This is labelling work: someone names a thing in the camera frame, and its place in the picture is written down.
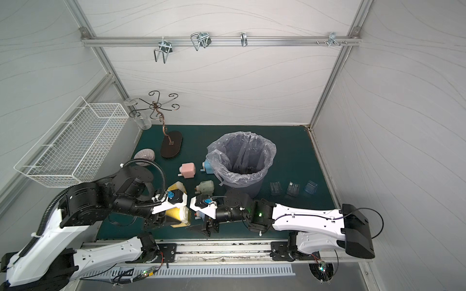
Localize metal hook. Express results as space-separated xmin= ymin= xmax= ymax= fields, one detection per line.
xmin=240 ymin=32 xmax=248 ymax=47
xmin=190 ymin=32 xmax=212 ymax=51
xmin=154 ymin=38 xmax=173 ymax=64
xmin=316 ymin=32 xmax=348 ymax=47

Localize aluminium top rail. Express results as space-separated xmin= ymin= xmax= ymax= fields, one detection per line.
xmin=79 ymin=27 xmax=362 ymax=48

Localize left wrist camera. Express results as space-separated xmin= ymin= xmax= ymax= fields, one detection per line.
xmin=151 ymin=189 xmax=188 ymax=215

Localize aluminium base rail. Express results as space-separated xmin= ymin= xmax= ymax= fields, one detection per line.
xmin=81 ymin=239 xmax=372 ymax=265

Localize bronze mug tree stand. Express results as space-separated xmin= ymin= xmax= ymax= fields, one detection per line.
xmin=136 ymin=90 xmax=183 ymax=159

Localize blue tinted sharpener tray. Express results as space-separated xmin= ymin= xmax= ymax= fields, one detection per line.
xmin=304 ymin=181 xmax=318 ymax=195

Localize clear plastic bin liner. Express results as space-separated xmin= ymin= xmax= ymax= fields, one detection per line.
xmin=206 ymin=132 xmax=277 ymax=188

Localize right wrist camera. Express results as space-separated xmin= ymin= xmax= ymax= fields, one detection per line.
xmin=189 ymin=195 xmax=217 ymax=220

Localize white wire basket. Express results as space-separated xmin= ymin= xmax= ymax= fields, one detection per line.
xmin=13 ymin=97 xmax=129 ymax=188

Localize clear sharpener tray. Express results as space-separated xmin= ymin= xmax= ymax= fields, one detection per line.
xmin=286 ymin=181 xmax=300 ymax=198
xmin=269 ymin=182 xmax=283 ymax=196

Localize pink pencil sharpener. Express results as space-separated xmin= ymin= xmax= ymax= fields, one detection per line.
xmin=178 ymin=162 xmax=196 ymax=179

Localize clear glass cup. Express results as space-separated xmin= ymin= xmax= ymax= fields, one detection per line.
xmin=124 ymin=98 xmax=152 ymax=130

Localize light blue pencil sharpener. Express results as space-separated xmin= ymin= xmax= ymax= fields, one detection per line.
xmin=194 ymin=210 xmax=205 ymax=220

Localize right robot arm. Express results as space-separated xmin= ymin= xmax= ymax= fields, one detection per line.
xmin=189 ymin=191 xmax=376 ymax=261

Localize green pencil sharpener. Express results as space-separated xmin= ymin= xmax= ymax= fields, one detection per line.
xmin=195 ymin=180 xmax=215 ymax=196

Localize pink patterned bowl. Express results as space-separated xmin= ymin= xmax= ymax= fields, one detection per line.
xmin=134 ymin=149 xmax=155 ymax=161

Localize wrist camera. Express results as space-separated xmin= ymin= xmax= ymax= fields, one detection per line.
xmin=189 ymin=195 xmax=217 ymax=220
xmin=151 ymin=189 xmax=188 ymax=215

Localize yellow pencil sharpener front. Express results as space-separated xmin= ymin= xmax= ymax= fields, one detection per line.
xmin=166 ymin=206 xmax=191 ymax=228

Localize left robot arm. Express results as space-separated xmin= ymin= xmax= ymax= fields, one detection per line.
xmin=1 ymin=159 xmax=170 ymax=291

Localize grey trash bin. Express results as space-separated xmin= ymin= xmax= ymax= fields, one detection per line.
xmin=225 ymin=181 xmax=263 ymax=198

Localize green mat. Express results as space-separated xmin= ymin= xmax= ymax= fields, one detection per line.
xmin=97 ymin=125 xmax=340 ymax=241

